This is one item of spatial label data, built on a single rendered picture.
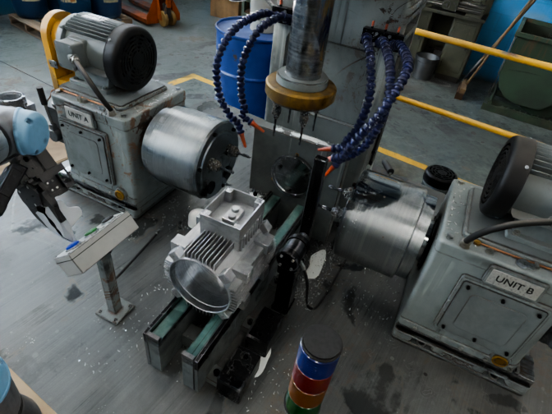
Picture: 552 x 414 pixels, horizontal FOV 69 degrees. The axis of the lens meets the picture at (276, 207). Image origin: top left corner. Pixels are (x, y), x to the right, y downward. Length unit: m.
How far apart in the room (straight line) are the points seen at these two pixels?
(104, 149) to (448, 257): 0.98
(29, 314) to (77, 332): 0.14
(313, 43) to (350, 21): 0.22
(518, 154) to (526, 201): 0.10
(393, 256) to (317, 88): 0.44
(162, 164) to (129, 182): 0.17
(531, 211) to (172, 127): 0.90
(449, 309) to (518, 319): 0.14
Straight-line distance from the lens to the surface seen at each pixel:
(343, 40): 1.18
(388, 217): 0.98
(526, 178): 0.92
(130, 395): 1.03
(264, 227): 0.94
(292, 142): 1.20
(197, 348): 0.93
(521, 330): 1.07
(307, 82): 0.99
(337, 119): 1.26
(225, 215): 0.90
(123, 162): 1.29
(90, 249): 0.93
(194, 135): 1.15
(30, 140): 0.77
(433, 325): 1.12
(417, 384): 1.13
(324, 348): 0.59
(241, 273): 0.85
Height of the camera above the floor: 1.71
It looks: 39 degrees down
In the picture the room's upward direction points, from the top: 8 degrees clockwise
